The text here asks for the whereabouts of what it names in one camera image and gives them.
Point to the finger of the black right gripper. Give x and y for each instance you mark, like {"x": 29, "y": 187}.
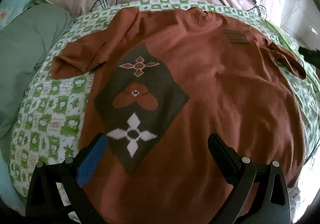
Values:
{"x": 311, "y": 56}

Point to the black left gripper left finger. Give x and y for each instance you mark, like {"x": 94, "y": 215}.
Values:
{"x": 56, "y": 190}

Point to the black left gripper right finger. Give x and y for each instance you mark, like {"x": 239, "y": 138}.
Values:
{"x": 259, "y": 193}

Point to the rust orange knit sweater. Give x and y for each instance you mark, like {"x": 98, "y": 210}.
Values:
{"x": 163, "y": 82}

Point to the green white patterned bedsheet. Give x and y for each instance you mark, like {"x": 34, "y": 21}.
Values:
{"x": 52, "y": 113}

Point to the sage green pillow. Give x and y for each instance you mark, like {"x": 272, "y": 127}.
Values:
{"x": 25, "y": 43}

